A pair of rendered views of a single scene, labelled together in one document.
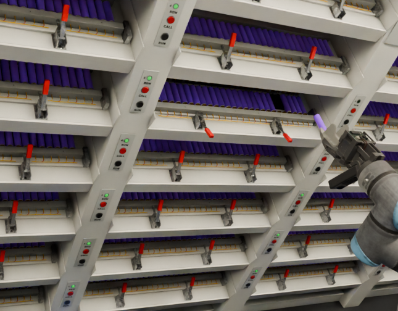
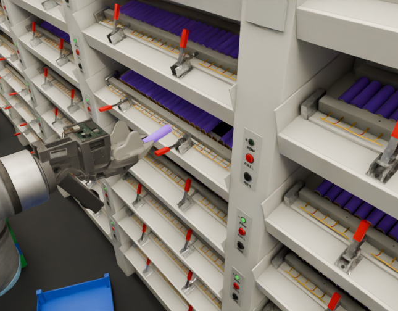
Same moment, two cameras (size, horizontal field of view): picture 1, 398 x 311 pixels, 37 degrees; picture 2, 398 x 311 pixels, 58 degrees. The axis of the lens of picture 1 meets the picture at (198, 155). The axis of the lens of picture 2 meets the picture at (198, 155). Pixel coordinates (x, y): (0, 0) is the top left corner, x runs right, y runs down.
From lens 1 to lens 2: 185 cm
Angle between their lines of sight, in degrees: 70
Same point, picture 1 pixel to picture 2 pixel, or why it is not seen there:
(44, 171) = (81, 113)
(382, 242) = not seen: outside the picture
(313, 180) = (244, 263)
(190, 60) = (99, 31)
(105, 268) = (128, 226)
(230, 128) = (145, 123)
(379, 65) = (260, 74)
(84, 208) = not seen: hidden behind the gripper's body
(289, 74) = (165, 66)
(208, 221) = (173, 238)
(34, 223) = not seen: hidden behind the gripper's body
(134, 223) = (129, 194)
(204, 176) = (152, 176)
